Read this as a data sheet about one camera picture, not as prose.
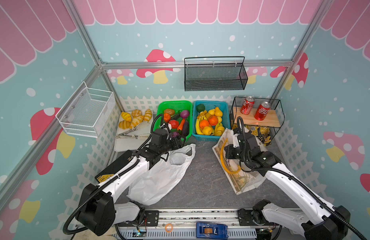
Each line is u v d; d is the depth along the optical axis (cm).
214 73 94
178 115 113
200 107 113
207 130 99
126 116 116
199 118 109
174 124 105
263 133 102
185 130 104
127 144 103
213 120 106
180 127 106
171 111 117
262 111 87
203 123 103
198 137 100
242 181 75
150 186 81
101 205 40
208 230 66
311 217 39
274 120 98
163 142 63
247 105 91
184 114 111
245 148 56
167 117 111
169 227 72
